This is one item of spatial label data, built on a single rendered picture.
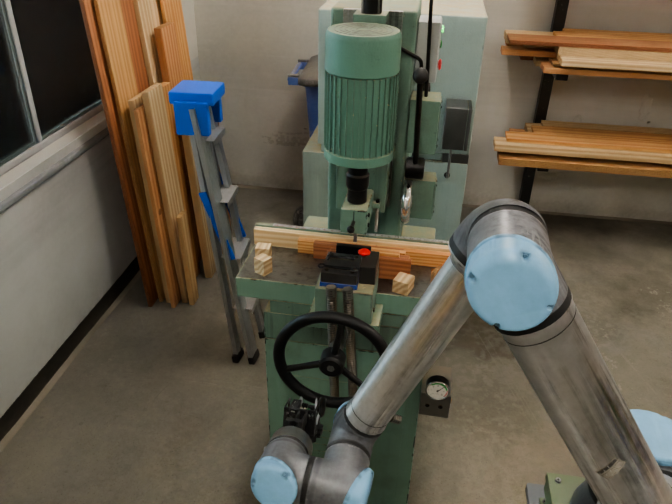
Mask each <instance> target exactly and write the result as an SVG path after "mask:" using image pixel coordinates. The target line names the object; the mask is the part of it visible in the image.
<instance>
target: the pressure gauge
mask: <svg viewBox="0 0 672 504"><path fill-rule="evenodd" d="M443 387H444V388H443ZM440 389H441V390H440ZM437 390H440V391H438V392H437ZM425 392H426V394H427V396H428V397H430V398H431V399H434V400H443V399H445V398H447V397H448V396H449V394H450V384H449V381H448V380H447V379H446V378H445V377H443V376H440V375H434V376H431V377H429V378H428V379H427V381H426V389H425Z"/></svg>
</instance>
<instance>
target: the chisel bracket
mask: <svg viewBox="0 0 672 504"><path fill-rule="evenodd" d="M373 196H374V190H373V189H367V201H366V202H365V203H363V204H352V203H349V202H348V201H347V194H346V197H345V200H344V202H343V205H342V208H341V220H340V231H341V232H344V233H348V232H347V227H348V226H350V225H351V222H352V221H355V225H354V229H355V231H354V232H353V233H354V234H363V235H366V234H367V230H368V227H369V223H370V219H371V215H372V212H373V208H372V202H373Z"/></svg>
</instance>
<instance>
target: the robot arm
mask: <svg viewBox="0 0 672 504"><path fill-rule="evenodd" d="M448 246H449V250H450V253H451V254H450V256H449V257H448V259H447V260H446V262H445V263H444V265H443V266H442V267H441V269H440V270H439V272H438V273H437V275H436V276H435V278H434V279H433V281H432V282H431V284H430V285H429V286H428V288H427V289H426V291H425V292H424V294H423V295H422V297H421V298H420V300H419V301H418V303H417V304H416V306H415V307H414V308H413V310H412V311H411V313H410V314H409V316H408V317H407V319H406V320H405V322H404V323H403V325H402V326H401V327H400V329H399V330H398V332H397V333H396V335H395V336H394V338H393V339H392V341H391V342H390V344H389V345H388V347H387V348H386V349H385V351H384V352H383V354H382V355H381V357H380V358H379V360H378V361H377V363H376V364H375V366H374V367H373V368H372V370H371V371H370V373H369V374H368V376H367V377H366V379H365V380H364V382H363V383H362V385H361V386H360V387H359V389H358V390H357V392H356V393H355V395H354V396H353V398H352V399H350V400H349V401H347V402H345V403H343V404H342V405H341V406H340V407H339V408H338V410H337V412H336V414H335V416H334V419H333V426H332V430H331V434H330V437H329V441H328V444H327V448H326V452H325V455H324V458H320V457H315V456H312V451H313V445H312V443H314V442H316V438H320V436H321V435H322V433H323V424H321V423H320V415H319V409H320V402H318V404H317V398H316V400H315V405H308V404H306V403H303V397H302V396H301V397H300V399H299V400H298V399H294V400H293V402H292V403H291V405H290V402H291V398H289V399H288V401H287V403H286V405H285V406H284V416H283V427H281V428H280V429H278V430H277V431H276V432H275V433H274V434H273V436H272V437H271V439H270V441H269V443H268V445H267V446H265V447H264V452H263V454H262V456H261V457H260V459H259V460H258V461H257V463H256V464H255V467H254V470H253V473H252V476H251V489H252V492H253V494H254V496H255V498H256V499H257V500H258V501H259V502H260V503H261V504H292V503H295V504H367V502H368V498H369V494H370V490H371V486H372V482H373V477H374V471H373V470H371V468H369V465H370V459H371V454H372V449H373V445H374V443H375V442H376V440H377V439H378V438H379V436H380V435H381V434H382V432H383V431H384V430H385V428H386V425H387V424H388V423H389V421H390V420H391V419H392V417H393V416H394V415H395V413H396V412H397V411H398V409H399V408H400V407H401V405H402V404H403V403H404V402H405V400H406V399H407V398H408V396H409V395H410V394H411V392H412V391H413V390H414V388H415V387H416V386H417V384H418V383H419V382H420V381H421V379H422V378H423V377H424V375H425V374H426V373H427V371H428V370H429V369H430V367H431V366H432V365H433V363H434V362H435V361H436V360H437V358H438V357H439V356H440V354H441V353H442V352H443V350H444V349H445V348H446V346H447V345H448V344H449V342H450V341H451V340H452V339H453V337H454V336H455V335H456V333H457V332H458V331H459V329H460V328H461V327H462V325H463V324H464V323H465V321H466V320H467V319H468V318H469V316H470V315H471V314H472V312H473V311H475V313H476V314H477V315H478V316H479V317H480V318H481V319H482V320H483V321H485V322H486V323H488V324H489V325H491V326H493V325H494V327H495V328H496V330H497V331H498V332H499V333H501V335H502V337H503V338H504V340H505V342H506V343H507V345H508V347H509V349H510V350H511V352H512V354H513V355H514V357H515V359H516V361H517V362H518V364H519V366H520V367H521V369H522V371H523V373H524V374H525V376H526V378H527V379H528V381H529V383H530V385H531V386H532V388H533V390H534V391H535V393H536V395H537V397H538V398H539V400H540V402H541V403H542V405H543V407H544V409H545V410H546V412H547V414H548V415H549V417H550V419H551V421H552V422H553V424H554V426H555V427H556V429H557V431H558V433H559V434H560V436H561V438H562V439H563V441H564V443H565V444H566V446H567V448H568V450H569V451H570V453H571V455H572V456H573V458H574V460H575V462H576V463H577V465H578V467H579V468H580V470H581V472H582V474H583V475H584V477H585V479H586V480H585V481H584V482H582V483H581V484H580V485H579V486H578V487H577V488H576V489H575V491H574V493H573V495H572V498H571V501H570V504H672V420H671V419H669V418H667V417H664V416H661V415H659V414H658V413H654V412H651V411H646V410H640V409H629V407H628V405H627V403H626V401H625V399H624V398H623V396H622V394H621V392H620V390H619V388H618V386H617V384H616V382H615V380H614V378H613V376H612V374H611V372H610V371H609V369H608V367H607V365H606V363H605V361H604V359H603V357H602V355H601V353H600V351H599V349H598V347H597V345H596V343H595V342H594V340H593V338H592V336H591V334H590V332H589V330H588V328H587V326H586V324H585V322H584V320H583V318H582V316H581V314H580V313H579V311H578V309H577V307H576V305H575V303H574V301H573V297H572V293H571V291H570V289H569V287H568V285H567V283H566V281H565V279H564V277H563V275H562V273H561V271H560V269H559V267H558V265H557V263H556V261H555V259H554V257H553V254H552V251H551V246H550V241H549V234H548V229H547V226H546V224H545V221H544V219H543V218H542V216H541V215H540V214H539V212H538V211H537V210H535V209H534V208H533V207H532V206H530V205H529V204H527V203H525V202H523V201H520V200H516V199H510V198H505V199H496V200H492V201H489V202H487V203H485V204H483V205H481V206H479V207H478V208H476V209H475V210H473V211H472V212H471V213H470V214H469V215H468V216H467V217H466V218H465V219H464V220H463V221H462V222H461V223H460V225H459V226H458V227H457V229H456V230H455V232H454V233H453V235H452V236H451V238H450V239H449V242H448ZM287 405H288V407H287Z"/></svg>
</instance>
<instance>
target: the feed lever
mask: <svg viewBox="0 0 672 504"><path fill-rule="evenodd" d="M428 78H429V73H428V71H427V70H426V69H425V68H422V67H420V68H417V69H416V70H415V71H414V73H413V79H414V81H415V82H416V83H417V95H416V114H415V132H414V150H413V157H409V156H408V157H407V160H406V168H405V177H406V178H408V179H420V180H422V179H423V177H424V167H425V159H424V158H421V157H418V156H419V141H420V127H421V112H422V97H423V83H425V82H426V81H427V80H428Z"/></svg>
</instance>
